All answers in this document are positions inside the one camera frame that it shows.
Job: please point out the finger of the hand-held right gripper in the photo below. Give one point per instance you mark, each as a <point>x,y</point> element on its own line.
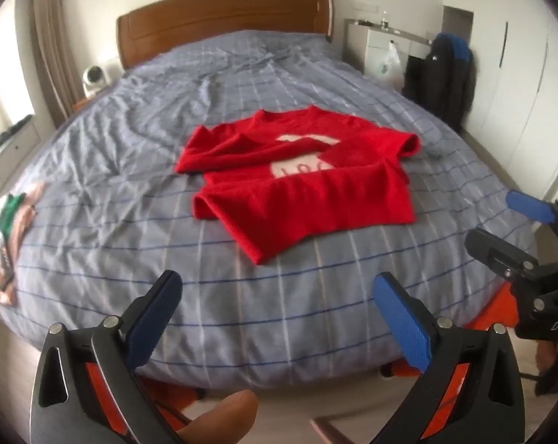
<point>528,206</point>
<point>489,247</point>

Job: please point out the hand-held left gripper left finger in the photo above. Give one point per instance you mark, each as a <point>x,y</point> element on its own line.
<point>156,319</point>

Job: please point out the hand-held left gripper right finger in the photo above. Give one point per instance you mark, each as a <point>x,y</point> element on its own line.
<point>401,319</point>

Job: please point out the red t-shirt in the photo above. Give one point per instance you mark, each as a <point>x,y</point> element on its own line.
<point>306,203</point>

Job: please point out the person's right hand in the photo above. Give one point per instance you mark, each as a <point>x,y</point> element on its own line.
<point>545,358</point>

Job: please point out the white wardrobe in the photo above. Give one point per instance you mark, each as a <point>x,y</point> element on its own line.
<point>524,92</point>

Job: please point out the black jacket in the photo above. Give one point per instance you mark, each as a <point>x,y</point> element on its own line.
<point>438,83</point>

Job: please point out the green and pink printed garment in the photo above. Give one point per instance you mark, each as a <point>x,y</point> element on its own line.
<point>5,249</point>

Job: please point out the blue garment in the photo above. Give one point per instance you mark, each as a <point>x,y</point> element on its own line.
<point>464,53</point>

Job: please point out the bed with grey checked sheet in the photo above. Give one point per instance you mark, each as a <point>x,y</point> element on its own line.
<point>144,148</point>

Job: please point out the white plastic bag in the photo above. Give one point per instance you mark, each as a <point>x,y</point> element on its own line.
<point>386,67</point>

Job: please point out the white desk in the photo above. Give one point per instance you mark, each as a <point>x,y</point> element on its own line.
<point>373,39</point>

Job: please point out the small bottle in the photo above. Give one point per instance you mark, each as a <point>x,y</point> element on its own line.
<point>385,19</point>

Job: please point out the small white round fan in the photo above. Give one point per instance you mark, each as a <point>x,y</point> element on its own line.
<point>94,78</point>

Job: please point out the beige curtain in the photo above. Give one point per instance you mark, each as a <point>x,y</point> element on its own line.
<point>52,55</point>

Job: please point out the wooden headboard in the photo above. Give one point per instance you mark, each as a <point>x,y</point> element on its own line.
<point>214,14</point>

